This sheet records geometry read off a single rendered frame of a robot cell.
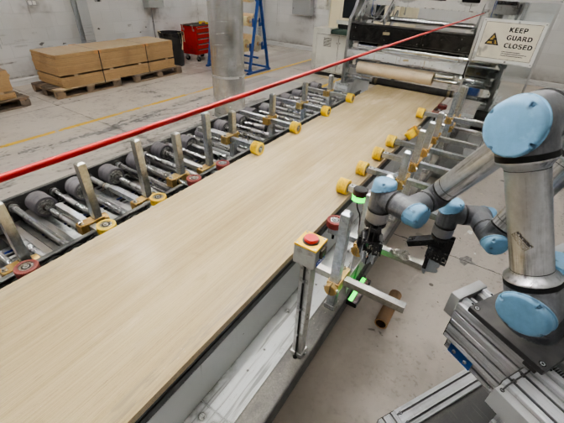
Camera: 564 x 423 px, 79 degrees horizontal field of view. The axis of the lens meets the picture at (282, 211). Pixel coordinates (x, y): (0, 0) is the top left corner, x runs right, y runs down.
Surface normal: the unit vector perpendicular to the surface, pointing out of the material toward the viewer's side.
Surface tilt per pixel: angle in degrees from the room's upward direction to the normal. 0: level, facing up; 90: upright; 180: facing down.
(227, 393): 0
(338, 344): 0
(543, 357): 0
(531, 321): 97
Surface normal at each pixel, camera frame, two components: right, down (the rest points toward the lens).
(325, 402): 0.04, -0.82
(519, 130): -0.84, 0.17
